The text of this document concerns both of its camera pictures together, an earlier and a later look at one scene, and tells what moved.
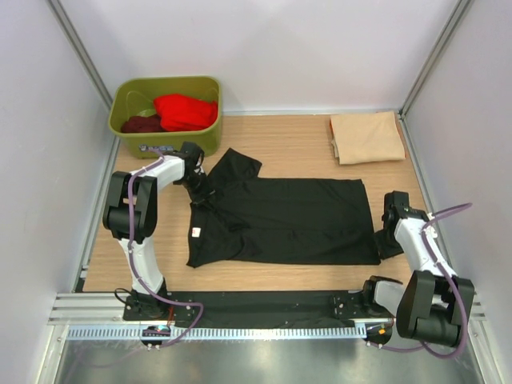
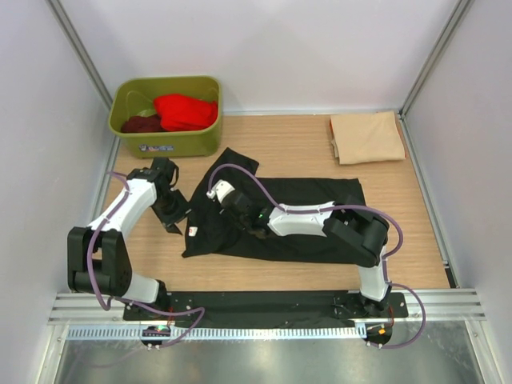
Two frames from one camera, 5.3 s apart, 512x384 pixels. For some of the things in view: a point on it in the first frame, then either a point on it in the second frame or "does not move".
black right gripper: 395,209 -> 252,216
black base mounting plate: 254,306 does not move
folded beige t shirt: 366,138 does not move
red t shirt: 179,112 does not move
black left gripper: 206,194 -> 170,221
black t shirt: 282,221 does not move
